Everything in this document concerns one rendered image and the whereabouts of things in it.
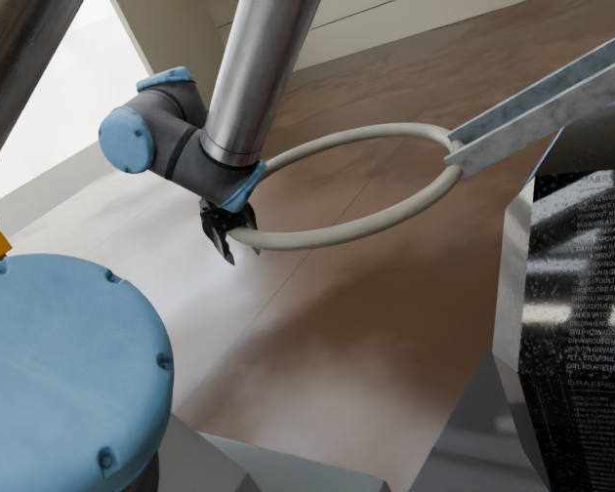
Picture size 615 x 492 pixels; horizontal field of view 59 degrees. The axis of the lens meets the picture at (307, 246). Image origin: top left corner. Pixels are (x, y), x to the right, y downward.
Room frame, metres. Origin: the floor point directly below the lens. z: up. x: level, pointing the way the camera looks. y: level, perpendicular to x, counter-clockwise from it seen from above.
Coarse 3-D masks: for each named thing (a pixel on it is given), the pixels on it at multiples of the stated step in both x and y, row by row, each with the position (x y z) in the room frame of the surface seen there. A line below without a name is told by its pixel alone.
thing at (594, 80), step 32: (576, 64) 0.85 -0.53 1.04; (608, 64) 0.83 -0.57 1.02; (512, 96) 0.90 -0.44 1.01; (544, 96) 0.88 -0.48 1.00; (576, 96) 0.76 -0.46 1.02; (608, 96) 0.74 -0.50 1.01; (480, 128) 0.93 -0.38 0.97; (512, 128) 0.80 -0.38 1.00; (544, 128) 0.78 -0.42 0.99; (448, 160) 0.85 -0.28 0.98; (480, 160) 0.83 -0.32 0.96
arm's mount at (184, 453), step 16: (176, 416) 0.48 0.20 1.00; (176, 432) 0.46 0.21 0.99; (192, 432) 0.46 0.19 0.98; (160, 448) 0.45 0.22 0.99; (176, 448) 0.45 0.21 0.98; (192, 448) 0.45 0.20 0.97; (208, 448) 0.45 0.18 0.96; (160, 464) 0.43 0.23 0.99; (176, 464) 0.44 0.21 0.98; (192, 464) 0.44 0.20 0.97; (208, 464) 0.44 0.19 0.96; (224, 464) 0.44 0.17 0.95; (160, 480) 0.42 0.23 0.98; (176, 480) 0.42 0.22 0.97; (192, 480) 0.42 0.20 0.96; (208, 480) 0.42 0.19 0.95; (224, 480) 0.43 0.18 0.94; (240, 480) 0.43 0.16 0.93
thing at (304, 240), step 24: (312, 144) 1.22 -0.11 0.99; (336, 144) 1.22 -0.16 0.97; (456, 144) 0.93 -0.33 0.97; (456, 168) 0.84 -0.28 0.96; (432, 192) 0.79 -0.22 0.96; (384, 216) 0.77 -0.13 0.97; (408, 216) 0.77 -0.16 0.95; (240, 240) 0.89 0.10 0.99; (264, 240) 0.84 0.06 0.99; (288, 240) 0.81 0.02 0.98; (312, 240) 0.78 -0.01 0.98; (336, 240) 0.77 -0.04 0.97
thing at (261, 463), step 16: (224, 448) 0.57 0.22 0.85; (240, 448) 0.56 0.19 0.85; (256, 448) 0.55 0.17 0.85; (240, 464) 0.53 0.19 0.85; (256, 464) 0.52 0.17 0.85; (272, 464) 0.51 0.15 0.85; (288, 464) 0.50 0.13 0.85; (304, 464) 0.49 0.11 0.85; (320, 464) 0.48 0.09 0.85; (256, 480) 0.50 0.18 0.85; (272, 480) 0.49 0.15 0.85; (288, 480) 0.48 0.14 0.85; (304, 480) 0.47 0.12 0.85; (320, 480) 0.46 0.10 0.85; (336, 480) 0.45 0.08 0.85; (352, 480) 0.44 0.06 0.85; (368, 480) 0.43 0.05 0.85; (384, 480) 0.42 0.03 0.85
